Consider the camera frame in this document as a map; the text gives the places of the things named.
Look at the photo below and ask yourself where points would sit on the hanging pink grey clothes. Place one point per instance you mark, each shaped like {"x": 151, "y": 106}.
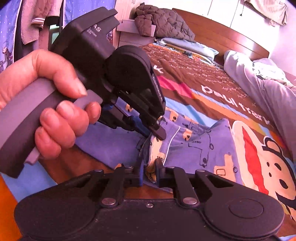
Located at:
{"x": 32, "y": 26}

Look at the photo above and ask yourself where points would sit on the white bedside table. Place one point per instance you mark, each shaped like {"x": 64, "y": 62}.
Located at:
{"x": 129, "y": 35}

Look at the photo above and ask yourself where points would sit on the left hand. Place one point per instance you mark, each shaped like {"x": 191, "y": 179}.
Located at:
{"x": 59, "y": 127}

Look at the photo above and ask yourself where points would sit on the blue patterned pajama pants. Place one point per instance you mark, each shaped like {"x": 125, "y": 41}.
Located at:
{"x": 188, "y": 145}

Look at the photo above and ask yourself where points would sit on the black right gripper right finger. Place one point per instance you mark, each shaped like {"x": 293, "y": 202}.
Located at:
{"x": 190, "y": 190}

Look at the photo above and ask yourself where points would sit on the blue dotted curtain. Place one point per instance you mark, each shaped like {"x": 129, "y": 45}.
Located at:
{"x": 9, "y": 11}

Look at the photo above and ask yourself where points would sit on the colourful paul frank bedspread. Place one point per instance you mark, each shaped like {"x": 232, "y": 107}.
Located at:
{"x": 205, "y": 94}

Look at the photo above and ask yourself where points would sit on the light blue pillow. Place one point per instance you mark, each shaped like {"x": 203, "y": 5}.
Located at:
{"x": 194, "y": 47}

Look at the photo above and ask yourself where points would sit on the grey rumpled duvet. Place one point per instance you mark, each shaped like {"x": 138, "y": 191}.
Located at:
{"x": 275, "y": 99}

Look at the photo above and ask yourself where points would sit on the dark quilted jacket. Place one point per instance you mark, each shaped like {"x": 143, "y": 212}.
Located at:
{"x": 169, "y": 24}

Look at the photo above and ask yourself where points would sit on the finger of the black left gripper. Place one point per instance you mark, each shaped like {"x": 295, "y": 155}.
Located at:
{"x": 157, "y": 130}
{"x": 138, "y": 126}

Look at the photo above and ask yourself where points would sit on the white hanging cloth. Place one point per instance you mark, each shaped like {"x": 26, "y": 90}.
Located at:
{"x": 274, "y": 10}

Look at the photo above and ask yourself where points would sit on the wooden headboard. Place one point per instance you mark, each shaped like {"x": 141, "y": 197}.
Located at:
{"x": 221, "y": 38}

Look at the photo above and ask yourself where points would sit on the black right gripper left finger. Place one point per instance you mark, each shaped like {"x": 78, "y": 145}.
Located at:
{"x": 107, "y": 189}

